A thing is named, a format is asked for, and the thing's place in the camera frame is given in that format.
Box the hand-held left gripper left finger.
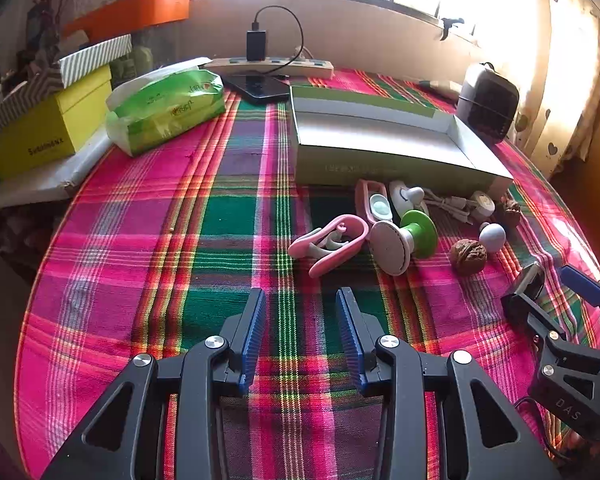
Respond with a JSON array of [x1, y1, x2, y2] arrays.
[[40, 287, 268, 480]]

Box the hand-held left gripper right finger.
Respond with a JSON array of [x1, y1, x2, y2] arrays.
[[336, 287, 563, 480]]

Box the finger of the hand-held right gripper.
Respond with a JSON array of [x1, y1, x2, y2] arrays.
[[561, 265, 600, 352], [501, 262, 600, 433]]

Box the white knob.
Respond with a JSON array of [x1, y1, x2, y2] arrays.
[[478, 221, 507, 254]]

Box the brown walnut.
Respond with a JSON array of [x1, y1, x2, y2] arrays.
[[497, 199, 523, 228], [451, 239, 488, 276]]

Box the small white jar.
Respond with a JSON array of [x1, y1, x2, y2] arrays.
[[469, 190, 496, 220]]

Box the pink grey plastic clip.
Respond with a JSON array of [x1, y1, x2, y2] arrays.
[[287, 214, 371, 278]]

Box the white usb cable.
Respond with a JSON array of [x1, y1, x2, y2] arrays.
[[422, 194, 481, 226]]

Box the green white spool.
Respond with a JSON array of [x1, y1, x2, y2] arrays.
[[370, 209, 438, 277]]

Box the pink case with teal disc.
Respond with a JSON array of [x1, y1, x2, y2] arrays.
[[355, 178, 396, 226]]

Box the white round gadget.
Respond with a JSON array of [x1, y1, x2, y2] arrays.
[[389, 180, 426, 221]]

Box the green white cardboard box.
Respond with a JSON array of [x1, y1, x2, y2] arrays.
[[289, 85, 516, 188]]

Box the pink green plaid tablecloth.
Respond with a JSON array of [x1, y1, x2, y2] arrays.
[[12, 67, 600, 480]]

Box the heart print curtain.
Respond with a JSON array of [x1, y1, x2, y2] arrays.
[[515, 0, 600, 181]]

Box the small grey desk fan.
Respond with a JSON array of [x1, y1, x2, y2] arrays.
[[455, 62, 521, 142]]

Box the beige tube with grey cap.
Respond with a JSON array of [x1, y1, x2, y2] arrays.
[[419, 79, 463, 101]]

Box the green tissue pack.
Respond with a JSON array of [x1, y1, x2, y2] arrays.
[[105, 57, 227, 157]]

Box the black smartphone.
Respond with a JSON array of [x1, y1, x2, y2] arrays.
[[222, 74, 293, 106]]

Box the flat white box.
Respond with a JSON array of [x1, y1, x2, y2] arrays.
[[0, 127, 115, 211]]

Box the white power strip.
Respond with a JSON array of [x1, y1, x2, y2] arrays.
[[202, 55, 335, 79]]

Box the black charger adapter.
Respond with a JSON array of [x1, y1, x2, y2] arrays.
[[246, 22, 268, 62]]

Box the yellow cardboard box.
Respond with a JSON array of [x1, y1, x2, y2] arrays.
[[0, 65, 113, 181]]

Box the clear plastic container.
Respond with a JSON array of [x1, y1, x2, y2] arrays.
[[130, 17, 193, 68]]

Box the grey striped box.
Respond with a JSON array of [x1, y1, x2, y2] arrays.
[[0, 34, 133, 133]]

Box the orange box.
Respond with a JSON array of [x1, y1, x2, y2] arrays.
[[60, 0, 191, 43]]

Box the red flower branches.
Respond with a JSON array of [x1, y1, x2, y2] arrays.
[[27, 0, 76, 56]]

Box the black window handle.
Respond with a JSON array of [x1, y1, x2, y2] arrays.
[[439, 16, 465, 41]]

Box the black charger cable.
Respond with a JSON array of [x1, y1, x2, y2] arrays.
[[252, 6, 305, 78]]

